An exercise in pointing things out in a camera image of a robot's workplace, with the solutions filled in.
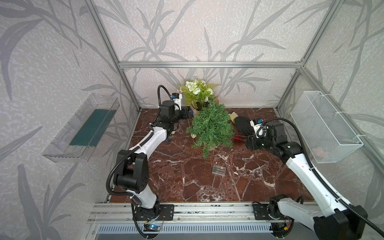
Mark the clear battery box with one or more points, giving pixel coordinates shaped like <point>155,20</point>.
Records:
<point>219,170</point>

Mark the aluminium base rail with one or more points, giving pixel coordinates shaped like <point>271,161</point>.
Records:
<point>198,212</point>

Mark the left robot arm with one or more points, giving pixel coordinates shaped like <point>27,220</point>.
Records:
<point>130,175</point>

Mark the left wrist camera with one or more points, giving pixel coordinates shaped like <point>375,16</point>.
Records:
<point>177,99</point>

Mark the string lights with rattan balls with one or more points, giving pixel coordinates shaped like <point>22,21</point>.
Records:
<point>180,128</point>

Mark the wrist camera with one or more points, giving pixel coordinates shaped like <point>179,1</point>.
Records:
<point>177,99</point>
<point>257,125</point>

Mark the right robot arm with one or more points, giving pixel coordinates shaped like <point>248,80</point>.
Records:
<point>334,217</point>

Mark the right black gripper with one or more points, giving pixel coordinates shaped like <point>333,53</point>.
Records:
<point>252,140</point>

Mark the white wire mesh basket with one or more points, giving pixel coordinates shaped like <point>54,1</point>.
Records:
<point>325,131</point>

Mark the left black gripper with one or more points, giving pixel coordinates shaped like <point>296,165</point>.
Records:
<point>184,112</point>

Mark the clear acrylic wall shelf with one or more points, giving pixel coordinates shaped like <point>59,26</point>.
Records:
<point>78,139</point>

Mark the potted white flower plant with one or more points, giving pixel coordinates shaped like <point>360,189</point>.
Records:
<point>198,93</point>

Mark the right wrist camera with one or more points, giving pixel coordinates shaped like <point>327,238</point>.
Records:
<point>257,125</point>

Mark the small green christmas tree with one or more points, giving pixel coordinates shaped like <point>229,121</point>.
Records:
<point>212,128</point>

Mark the black work glove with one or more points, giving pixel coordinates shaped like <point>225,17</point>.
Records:
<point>243,124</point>

